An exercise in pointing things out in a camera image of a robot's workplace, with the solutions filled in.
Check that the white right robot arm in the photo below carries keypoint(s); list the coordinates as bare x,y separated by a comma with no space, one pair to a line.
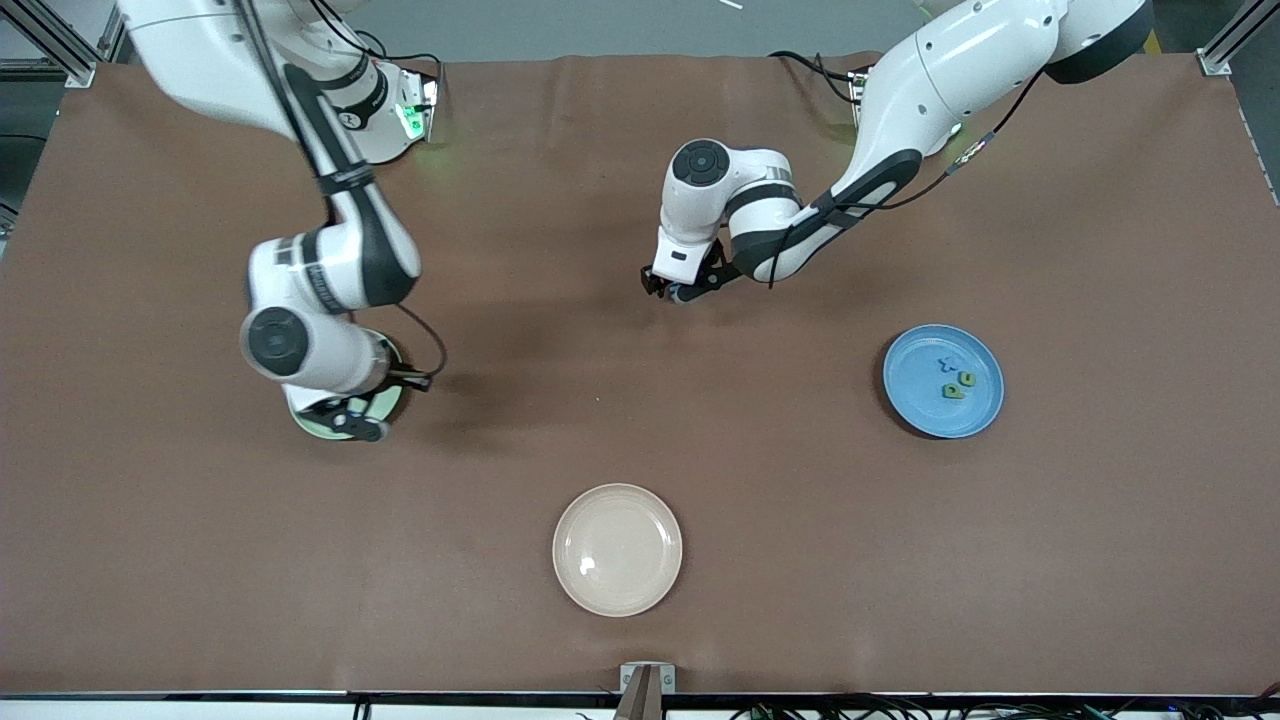
200,60

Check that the brown table mat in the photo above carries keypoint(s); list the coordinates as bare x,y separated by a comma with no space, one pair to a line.
600,450

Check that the beige plate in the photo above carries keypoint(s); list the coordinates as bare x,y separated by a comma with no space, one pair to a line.
617,550

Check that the brown camera post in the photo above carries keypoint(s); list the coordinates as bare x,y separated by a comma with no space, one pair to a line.
640,700

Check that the light green plate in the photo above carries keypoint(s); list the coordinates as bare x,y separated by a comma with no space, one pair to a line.
312,428

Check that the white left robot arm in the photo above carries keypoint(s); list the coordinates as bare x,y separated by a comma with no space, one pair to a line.
950,70

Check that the aluminium frame post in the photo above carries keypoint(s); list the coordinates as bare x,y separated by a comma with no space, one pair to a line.
1218,62
75,70

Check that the blue plate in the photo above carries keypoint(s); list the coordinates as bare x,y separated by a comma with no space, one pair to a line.
930,410

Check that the metal table edge bracket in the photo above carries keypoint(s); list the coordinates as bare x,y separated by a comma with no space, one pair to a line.
667,680

